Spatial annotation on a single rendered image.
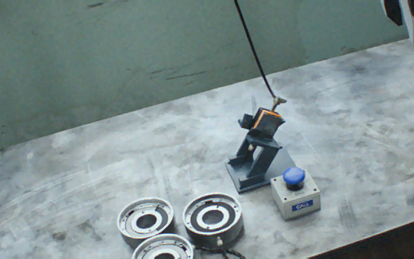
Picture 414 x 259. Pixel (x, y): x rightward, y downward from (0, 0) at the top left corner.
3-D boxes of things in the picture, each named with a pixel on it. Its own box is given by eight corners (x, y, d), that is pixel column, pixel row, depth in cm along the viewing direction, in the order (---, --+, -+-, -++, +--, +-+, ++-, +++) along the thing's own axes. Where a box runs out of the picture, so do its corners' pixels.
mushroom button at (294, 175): (289, 203, 97) (287, 182, 94) (281, 189, 100) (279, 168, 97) (309, 196, 97) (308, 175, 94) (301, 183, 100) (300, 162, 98)
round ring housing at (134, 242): (111, 238, 100) (105, 222, 98) (150, 205, 106) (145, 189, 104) (149, 262, 94) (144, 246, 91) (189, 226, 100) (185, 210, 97)
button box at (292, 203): (284, 221, 97) (282, 201, 94) (272, 196, 102) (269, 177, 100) (326, 208, 98) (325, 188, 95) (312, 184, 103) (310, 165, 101)
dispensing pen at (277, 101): (228, 161, 108) (267, 89, 101) (246, 166, 110) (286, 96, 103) (231, 167, 106) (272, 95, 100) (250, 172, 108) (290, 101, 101)
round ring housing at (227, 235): (182, 216, 102) (178, 200, 100) (237, 202, 103) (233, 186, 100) (191, 256, 94) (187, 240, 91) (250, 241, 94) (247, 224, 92)
